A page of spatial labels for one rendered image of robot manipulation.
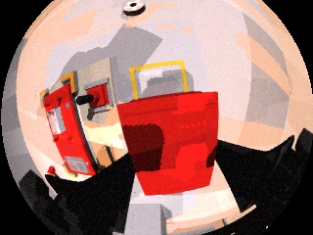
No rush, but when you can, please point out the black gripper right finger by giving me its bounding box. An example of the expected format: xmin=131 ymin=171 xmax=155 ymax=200
xmin=215 ymin=134 xmax=294 ymax=212

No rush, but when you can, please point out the black toy tyre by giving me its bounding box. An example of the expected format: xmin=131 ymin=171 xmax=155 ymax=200
xmin=122 ymin=0 xmax=146 ymax=17

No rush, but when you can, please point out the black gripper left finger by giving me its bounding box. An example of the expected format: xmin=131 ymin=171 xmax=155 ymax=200
xmin=44 ymin=152 xmax=136 ymax=234

